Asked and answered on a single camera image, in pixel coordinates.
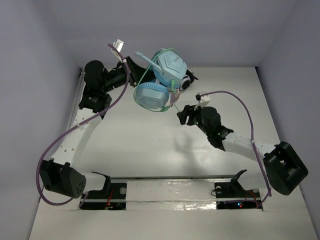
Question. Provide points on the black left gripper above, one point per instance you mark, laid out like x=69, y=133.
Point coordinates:
x=130, y=73

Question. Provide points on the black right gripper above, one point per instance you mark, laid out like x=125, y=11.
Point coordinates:
x=192, y=112

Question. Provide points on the light blue headphones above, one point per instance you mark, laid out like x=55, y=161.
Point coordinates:
x=158, y=89

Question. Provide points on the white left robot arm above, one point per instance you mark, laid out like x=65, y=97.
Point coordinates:
x=57, y=174

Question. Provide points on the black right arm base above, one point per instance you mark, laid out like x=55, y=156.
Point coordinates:
x=231, y=195

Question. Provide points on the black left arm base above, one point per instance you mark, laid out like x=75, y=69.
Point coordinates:
x=112, y=198

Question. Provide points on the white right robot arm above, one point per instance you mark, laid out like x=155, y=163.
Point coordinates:
x=283, y=168

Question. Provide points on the black and white headphones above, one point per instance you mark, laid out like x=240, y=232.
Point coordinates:
x=187, y=80

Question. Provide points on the silver tape strip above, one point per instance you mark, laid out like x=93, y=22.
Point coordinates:
x=170, y=195

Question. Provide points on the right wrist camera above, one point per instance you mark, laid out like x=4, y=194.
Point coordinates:
x=202, y=99

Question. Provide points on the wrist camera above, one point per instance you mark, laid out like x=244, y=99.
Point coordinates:
x=118, y=45
x=202, y=99

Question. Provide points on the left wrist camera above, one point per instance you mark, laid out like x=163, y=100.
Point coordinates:
x=118, y=45

